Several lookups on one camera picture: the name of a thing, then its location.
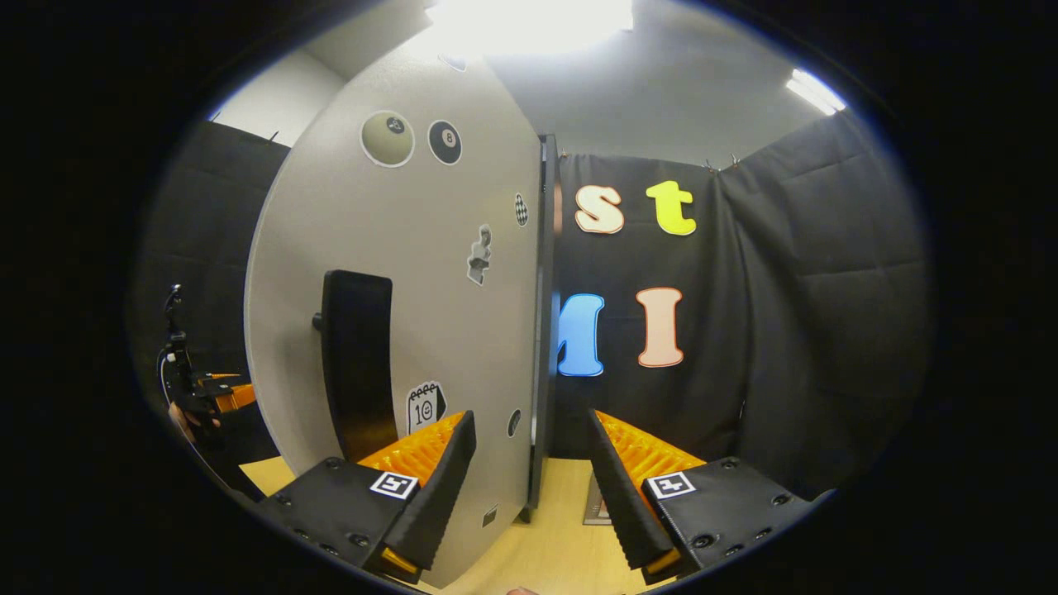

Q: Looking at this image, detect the beige cabinet door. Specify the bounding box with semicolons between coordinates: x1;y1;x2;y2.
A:
244;45;542;589

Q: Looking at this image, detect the black backdrop cloth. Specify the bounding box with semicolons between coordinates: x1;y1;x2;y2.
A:
128;112;931;497

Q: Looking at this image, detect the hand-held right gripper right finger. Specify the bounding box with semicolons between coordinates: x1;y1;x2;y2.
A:
588;408;815;586

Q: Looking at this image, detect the narrow ceiling light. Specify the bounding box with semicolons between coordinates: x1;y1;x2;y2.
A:
785;69;849;116

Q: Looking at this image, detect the black cabinet door handle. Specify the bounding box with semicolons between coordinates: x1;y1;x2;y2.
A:
312;269;399;464

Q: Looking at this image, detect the large ceiling light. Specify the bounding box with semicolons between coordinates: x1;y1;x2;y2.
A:
426;0;635;55

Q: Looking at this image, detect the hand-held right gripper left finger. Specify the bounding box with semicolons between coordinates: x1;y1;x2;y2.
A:
252;411;478;585

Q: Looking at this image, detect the pale green book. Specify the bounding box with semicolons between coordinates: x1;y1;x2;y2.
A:
584;471;616;526

